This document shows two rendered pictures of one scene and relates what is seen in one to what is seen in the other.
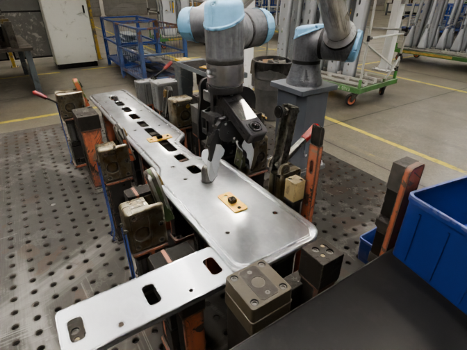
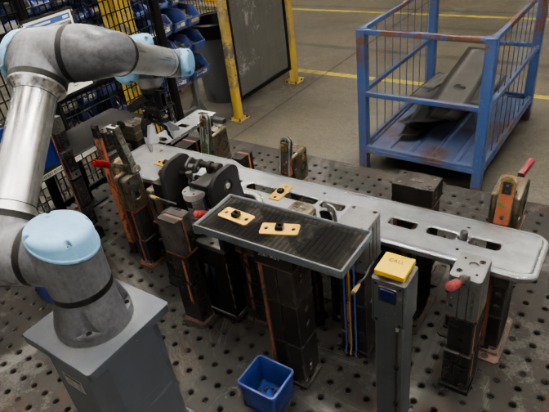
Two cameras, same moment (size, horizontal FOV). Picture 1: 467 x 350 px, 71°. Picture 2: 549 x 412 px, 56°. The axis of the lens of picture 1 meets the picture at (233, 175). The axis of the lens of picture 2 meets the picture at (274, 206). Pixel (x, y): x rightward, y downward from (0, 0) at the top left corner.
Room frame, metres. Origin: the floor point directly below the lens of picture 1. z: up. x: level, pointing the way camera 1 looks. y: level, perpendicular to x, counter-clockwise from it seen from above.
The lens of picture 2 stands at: (2.27, -0.20, 1.81)
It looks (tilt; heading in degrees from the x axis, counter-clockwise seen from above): 33 degrees down; 161
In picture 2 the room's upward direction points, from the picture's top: 8 degrees counter-clockwise
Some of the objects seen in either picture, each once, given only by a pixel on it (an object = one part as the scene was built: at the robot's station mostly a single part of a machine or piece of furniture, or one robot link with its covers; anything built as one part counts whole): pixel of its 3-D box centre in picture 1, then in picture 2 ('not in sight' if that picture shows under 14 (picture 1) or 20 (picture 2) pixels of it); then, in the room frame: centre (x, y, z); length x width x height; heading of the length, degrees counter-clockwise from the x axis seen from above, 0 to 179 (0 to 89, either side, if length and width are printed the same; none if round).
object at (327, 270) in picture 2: (209, 69); (278, 230); (1.42, 0.10, 1.16); 0.37 x 0.14 x 0.02; 33
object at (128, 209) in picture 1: (149, 260); (222, 171); (0.59, 0.21, 0.87); 0.12 x 0.09 x 0.35; 123
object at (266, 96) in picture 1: (270, 89); not in sight; (4.06, -0.46, 0.36); 0.54 x 0.50 x 0.73; 122
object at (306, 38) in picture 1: (310, 42); (64, 253); (1.41, -0.31, 1.27); 0.13 x 0.12 x 0.14; 57
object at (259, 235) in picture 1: (155, 137); (287, 194); (1.06, 0.27, 1.00); 1.38 x 0.22 x 0.02; 33
